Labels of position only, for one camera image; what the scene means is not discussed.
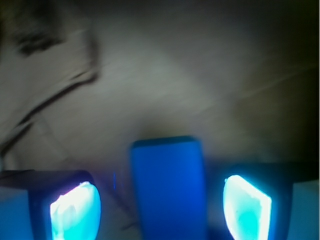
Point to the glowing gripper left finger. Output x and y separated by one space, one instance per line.
49 205

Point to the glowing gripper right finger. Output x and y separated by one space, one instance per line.
272 201

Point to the blue rectangular block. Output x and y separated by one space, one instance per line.
169 183

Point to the brown paper bag liner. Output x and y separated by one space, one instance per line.
81 80

